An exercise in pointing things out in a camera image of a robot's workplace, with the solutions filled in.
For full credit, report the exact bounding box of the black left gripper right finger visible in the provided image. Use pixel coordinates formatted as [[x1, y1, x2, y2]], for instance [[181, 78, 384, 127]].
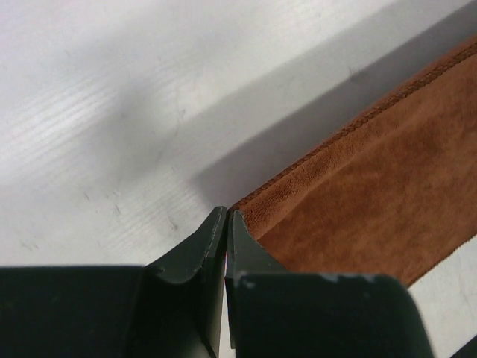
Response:
[[225, 211, 433, 357]]

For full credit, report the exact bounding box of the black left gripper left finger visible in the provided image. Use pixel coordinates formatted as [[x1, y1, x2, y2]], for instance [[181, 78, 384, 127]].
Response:
[[1, 207, 227, 357]]

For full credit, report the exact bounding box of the brown towel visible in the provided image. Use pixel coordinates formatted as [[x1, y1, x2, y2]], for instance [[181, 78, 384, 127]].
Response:
[[235, 38, 476, 285]]

